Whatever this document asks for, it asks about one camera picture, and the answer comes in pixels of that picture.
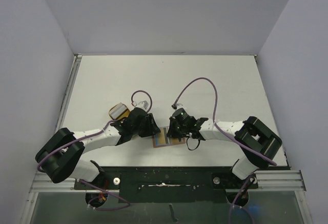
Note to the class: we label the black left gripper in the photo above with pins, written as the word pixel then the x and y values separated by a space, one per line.
pixel 151 128

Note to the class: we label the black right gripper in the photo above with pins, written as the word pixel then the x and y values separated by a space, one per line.
pixel 173 128

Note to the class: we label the gold credit card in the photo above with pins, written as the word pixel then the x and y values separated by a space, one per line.
pixel 162 139

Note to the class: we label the tan leather card holder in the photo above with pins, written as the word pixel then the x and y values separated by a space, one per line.
pixel 166 142

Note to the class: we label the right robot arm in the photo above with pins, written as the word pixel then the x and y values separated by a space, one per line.
pixel 257 141

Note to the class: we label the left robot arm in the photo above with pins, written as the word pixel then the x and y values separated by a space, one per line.
pixel 60 158

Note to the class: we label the wooden card tray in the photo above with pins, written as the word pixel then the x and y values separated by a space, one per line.
pixel 124 115

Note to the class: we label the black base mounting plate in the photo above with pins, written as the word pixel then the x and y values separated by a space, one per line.
pixel 170 184

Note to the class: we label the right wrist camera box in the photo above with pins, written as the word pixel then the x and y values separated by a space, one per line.
pixel 177 105

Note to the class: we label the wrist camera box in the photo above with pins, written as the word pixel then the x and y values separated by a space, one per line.
pixel 177 105
pixel 142 105

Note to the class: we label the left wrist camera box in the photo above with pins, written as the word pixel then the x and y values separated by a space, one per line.
pixel 142 105

